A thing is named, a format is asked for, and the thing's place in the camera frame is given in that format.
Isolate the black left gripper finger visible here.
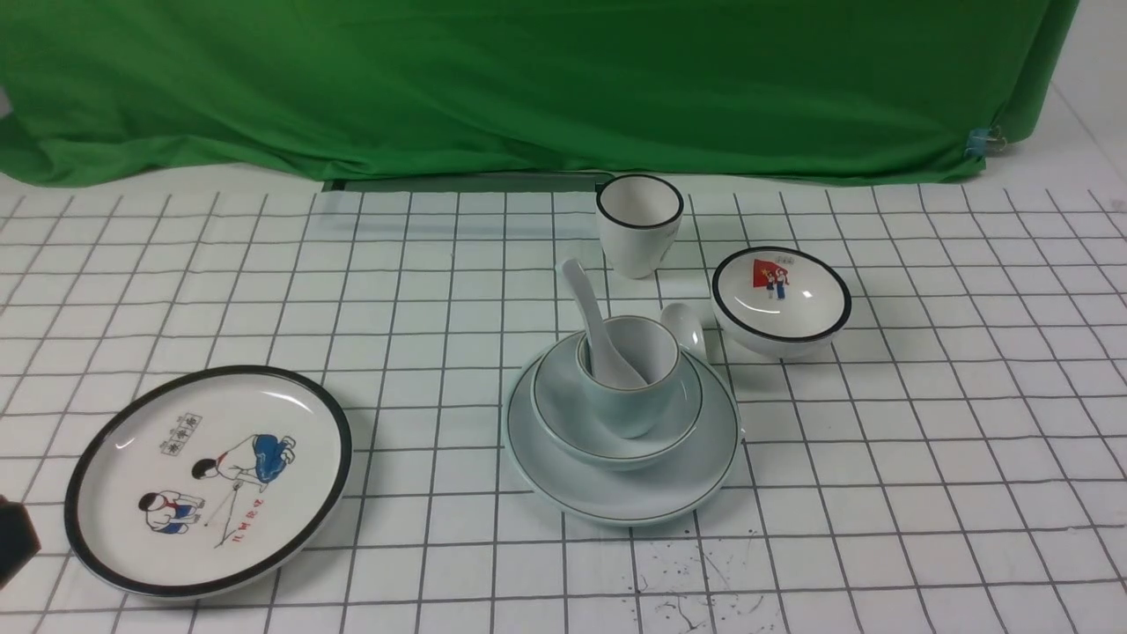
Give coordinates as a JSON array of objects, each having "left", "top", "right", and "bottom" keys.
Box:
[{"left": 0, "top": 495, "right": 41, "bottom": 586}]

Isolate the light blue bowl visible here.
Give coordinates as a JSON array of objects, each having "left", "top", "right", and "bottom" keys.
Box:
[{"left": 530, "top": 333, "right": 703, "bottom": 472}]

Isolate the white ceramic spoon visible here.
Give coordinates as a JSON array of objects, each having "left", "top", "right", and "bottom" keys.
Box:
[{"left": 558, "top": 258, "right": 647, "bottom": 390}]

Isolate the light blue cup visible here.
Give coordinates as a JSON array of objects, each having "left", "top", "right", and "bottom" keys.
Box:
[{"left": 575, "top": 314, "right": 683, "bottom": 439}]

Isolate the white cartoon plate black rim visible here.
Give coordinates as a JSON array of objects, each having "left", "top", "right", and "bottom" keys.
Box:
[{"left": 63, "top": 365, "right": 353, "bottom": 601}]

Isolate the light blue plate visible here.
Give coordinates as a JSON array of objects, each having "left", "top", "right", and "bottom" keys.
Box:
[{"left": 502, "top": 350, "right": 740, "bottom": 527}]

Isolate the small white spoon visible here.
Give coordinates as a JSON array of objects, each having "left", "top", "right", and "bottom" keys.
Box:
[{"left": 660, "top": 304, "right": 709, "bottom": 364}]

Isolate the white cup black rim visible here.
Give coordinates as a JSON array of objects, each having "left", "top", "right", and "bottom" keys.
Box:
[{"left": 596, "top": 175, "right": 685, "bottom": 278}]

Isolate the white bowl black rim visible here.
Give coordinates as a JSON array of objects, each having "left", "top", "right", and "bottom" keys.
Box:
[{"left": 710, "top": 245, "right": 853, "bottom": 358}]

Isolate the white grid table mat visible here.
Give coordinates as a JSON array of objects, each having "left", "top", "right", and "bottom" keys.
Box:
[{"left": 1, "top": 186, "right": 1124, "bottom": 633}]

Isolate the green backdrop cloth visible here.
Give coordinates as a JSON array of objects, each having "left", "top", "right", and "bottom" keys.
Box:
[{"left": 1, "top": 1, "right": 1079, "bottom": 188}]

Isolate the blue binder clip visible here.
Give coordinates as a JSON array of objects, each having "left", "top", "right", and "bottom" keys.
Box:
[{"left": 962, "top": 126, "right": 1009, "bottom": 159}]

